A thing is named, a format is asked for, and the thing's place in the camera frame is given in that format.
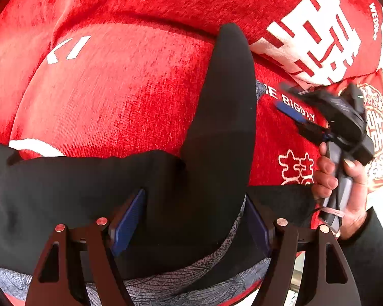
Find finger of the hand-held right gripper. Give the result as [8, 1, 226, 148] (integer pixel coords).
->
[274, 100, 331, 144]
[278, 81, 313, 98]

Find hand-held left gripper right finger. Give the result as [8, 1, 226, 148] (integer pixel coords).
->
[244, 194, 363, 306]

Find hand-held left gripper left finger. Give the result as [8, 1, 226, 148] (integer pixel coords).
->
[26, 188, 147, 306]

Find black pants with grey waistband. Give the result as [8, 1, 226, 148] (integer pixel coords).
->
[0, 23, 318, 306]

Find person's right forearm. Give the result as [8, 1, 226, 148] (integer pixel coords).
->
[333, 207, 383, 306]

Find person's right hand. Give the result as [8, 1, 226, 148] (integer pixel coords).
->
[311, 142, 370, 240]

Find red pillow with gold embroidery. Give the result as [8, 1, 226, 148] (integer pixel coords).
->
[335, 68, 383, 195]

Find red printed blanket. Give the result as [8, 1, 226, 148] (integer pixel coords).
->
[0, 0, 383, 306]

